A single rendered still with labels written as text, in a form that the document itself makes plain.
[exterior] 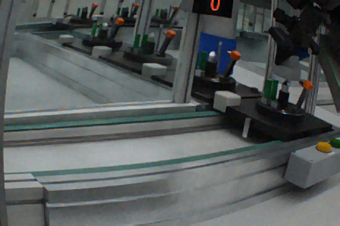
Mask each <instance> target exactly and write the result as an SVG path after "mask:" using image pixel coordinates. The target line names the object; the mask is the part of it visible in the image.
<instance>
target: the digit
mask: <svg viewBox="0 0 340 226"><path fill-rule="evenodd" d="M222 2H223V0H208V2H207V5H206V6H207V8H206V13H210V14H221V13H222V5H223V4H222Z"/></svg>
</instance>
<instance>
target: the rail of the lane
mask: <svg viewBox="0 0 340 226"><path fill-rule="evenodd" d="M322 132H323V131H322V130H320V129H319V130H313V131H310V133H309V136H308V137H305V138H301V139H297V140H293V141H290V142H287V143H281V144H277V145H273V146H266V147H262V148H259V149H254V150H250V151H245V152H237V153H232V154H230V155H224V156H219V157H215V158H210V159H201V160H196V161H192V162H182V163H177V164H173V165H163V166H154V167H148V168H135V169H131V170H122V171H109V172H106V171H105V172H100V173H99V172H96V173H88V174H69V175H67V174H66V175H59V176H58V175H55V176H45V177H44V176H42V177H40V176H38V177H35V179H36V181H38V182H39V183H41V184H42V186H43V187H44V188H43V191H44V193H43V195H44V198H43V199H42V203H43V204H44V207H45V208H44V211H45V212H44V214H45V224H46V226H189V225H192V224H196V223H199V222H203V221H208V220H210V219H213V218H218V217H220V216H223V215H227V214H230V213H233V212H236V211H239V210H242V209H245V208H248V207H251V206H254V205H256V204H259V203H262V202H265V201H268V200H270V199H273V198H275V197H277V196H280V195H282V194H284V193H287V192H290V191H292V190H296V189H297V188H299V186H297V185H295V184H293V183H291V182H288V181H287V180H284V178H283V177H284V174H285V170H286V168H287V164H288V160H289V157H290V154H291V152H293V151H297V150H300V149H305V148H308V147H311V146H315V145H318V142H324V143H326V142H329V141H330V140H331V139H332V138H334V139H339V140H340V130H335V131H330V132H326V133H322Z"/></svg>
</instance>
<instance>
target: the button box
mask: <svg viewBox="0 0 340 226"><path fill-rule="evenodd" d="M330 146H331V145H330ZM339 172H340V147H338V148H336V147H334V146H331V150H330V152H324V151H320V150H319V149H318V148H317V145H315V146H311V147H308V148H305V149H300V150H297V151H293V152H291V154H290V157H289V160H288V164H287V168H286V170H285V174H284V177H283V178H284V180H287V181H288V182H291V183H293V184H295V185H297V186H299V187H301V188H304V189H305V188H307V187H309V186H311V185H313V184H316V183H318V182H320V181H322V180H325V179H326V178H328V177H331V176H332V175H334V174H337V173H339Z"/></svg>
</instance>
